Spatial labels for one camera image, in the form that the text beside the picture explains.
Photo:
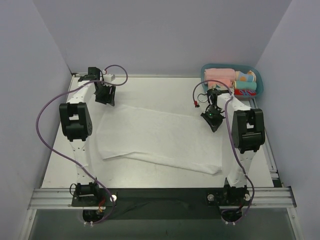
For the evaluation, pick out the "aluminium frame rail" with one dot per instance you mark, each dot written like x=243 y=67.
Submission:
x=261 y=197

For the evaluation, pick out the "cartoon print rolled towel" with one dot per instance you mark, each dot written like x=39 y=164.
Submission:
x=245 y=77

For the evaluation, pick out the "teal rolled towel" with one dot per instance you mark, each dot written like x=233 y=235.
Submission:
x=245 y=85

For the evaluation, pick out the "salmon rolled towel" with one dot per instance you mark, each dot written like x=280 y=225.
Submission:
x=220 y=83

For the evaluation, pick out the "pink rolled towel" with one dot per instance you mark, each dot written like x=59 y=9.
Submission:
x=220 y=73

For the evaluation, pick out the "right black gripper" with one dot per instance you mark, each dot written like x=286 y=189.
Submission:
x=212 y=119

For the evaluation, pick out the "teal plastic basket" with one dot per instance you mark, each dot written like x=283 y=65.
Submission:
x=236 y=67

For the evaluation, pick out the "red patterned rolled towel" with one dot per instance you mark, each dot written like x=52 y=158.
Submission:
x=244 y=93

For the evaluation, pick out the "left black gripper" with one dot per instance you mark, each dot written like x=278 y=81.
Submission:
x=105 y=94

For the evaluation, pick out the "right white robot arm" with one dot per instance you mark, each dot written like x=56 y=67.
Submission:
x=245 y=135

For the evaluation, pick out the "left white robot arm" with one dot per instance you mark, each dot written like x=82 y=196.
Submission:
x=77 y=126

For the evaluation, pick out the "white towel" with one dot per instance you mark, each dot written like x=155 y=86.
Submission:
x=167 y=139

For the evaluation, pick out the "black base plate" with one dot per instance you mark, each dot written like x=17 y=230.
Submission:
x=154 y=211

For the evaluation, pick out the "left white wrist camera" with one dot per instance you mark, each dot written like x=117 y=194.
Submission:
x=109 y=77

